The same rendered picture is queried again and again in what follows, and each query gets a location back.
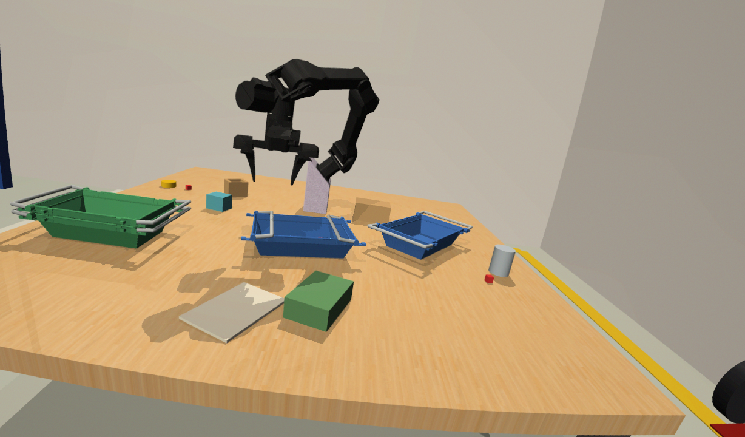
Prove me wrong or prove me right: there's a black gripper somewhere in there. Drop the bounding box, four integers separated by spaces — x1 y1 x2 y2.
233 113 319 185

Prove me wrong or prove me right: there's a green rectangular block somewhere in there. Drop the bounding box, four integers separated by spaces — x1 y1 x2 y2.
283 270 354 332

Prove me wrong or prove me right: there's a blue plastic tray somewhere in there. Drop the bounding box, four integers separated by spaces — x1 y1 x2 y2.
367 211 472 260
241 211 366 259

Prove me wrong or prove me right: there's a grey cylinder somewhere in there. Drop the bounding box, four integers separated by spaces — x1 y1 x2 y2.
489 245 516 277

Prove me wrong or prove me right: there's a light blue cube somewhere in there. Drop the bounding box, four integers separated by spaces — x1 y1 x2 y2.
206 191 232 212

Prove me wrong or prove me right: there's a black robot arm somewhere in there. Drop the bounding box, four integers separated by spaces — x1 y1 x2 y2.
235 59 380 182

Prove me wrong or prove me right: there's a cream flat rectangular pad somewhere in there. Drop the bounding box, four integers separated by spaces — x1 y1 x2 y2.
179 282 284 343

